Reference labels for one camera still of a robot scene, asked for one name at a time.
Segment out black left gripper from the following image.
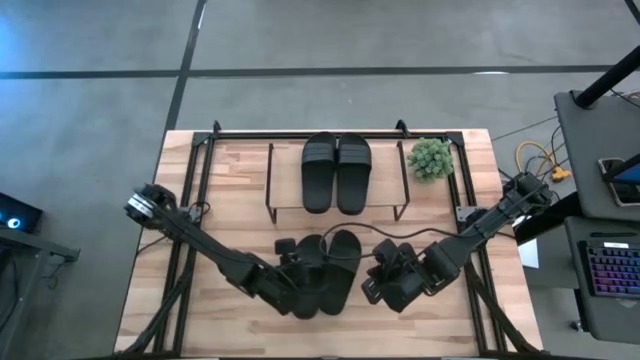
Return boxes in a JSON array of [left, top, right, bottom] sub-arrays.
[[249, 259, 325, 317]]

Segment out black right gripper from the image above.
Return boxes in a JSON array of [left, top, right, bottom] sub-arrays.
[[360, 259, 437, 314]]

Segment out black rubber slide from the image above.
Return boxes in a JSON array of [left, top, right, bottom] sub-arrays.
[[319, 229, 363, 317], [300, 131, 338, 215], [336, 132, 373, 217], [291, 233, 329, 321]]

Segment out wooden shelf black metal legs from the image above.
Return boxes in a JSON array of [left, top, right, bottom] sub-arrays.
[[264, 141, 412, 225]]

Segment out green potted plant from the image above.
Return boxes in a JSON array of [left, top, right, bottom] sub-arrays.
[[406, 137, 456, 184]]

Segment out white paper sheet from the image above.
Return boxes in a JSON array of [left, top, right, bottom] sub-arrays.
[[517, 238, 541, 270]]

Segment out backlit computer keyboard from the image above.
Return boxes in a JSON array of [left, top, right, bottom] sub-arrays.
[[578, 240, 640, 301]]

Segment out smartphone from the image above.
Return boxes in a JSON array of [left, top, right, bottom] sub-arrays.
[[597, 157, 640, 208]]

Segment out black rig pole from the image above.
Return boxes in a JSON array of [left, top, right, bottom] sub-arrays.
[[573, 44, 640, 109]]

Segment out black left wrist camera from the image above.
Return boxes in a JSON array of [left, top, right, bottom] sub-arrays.
[[274, 238, 298, 265]]

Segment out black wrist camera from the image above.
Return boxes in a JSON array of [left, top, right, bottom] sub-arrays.
[[373, 238, 417, 274], [274, 238, 298, 265]]

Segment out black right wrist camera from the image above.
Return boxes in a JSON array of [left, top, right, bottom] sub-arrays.
[[373, 238, 417, 274]]

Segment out black metal table frame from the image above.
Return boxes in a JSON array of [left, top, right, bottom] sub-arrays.
[[117, 119, 544, 359]]

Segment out yellow cable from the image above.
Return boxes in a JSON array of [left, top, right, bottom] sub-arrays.
[[515, 140, 573, 184]]

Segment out black computer blue ring light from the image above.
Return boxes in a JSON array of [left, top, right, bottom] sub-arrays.
[[0, 192, 44, 235]]

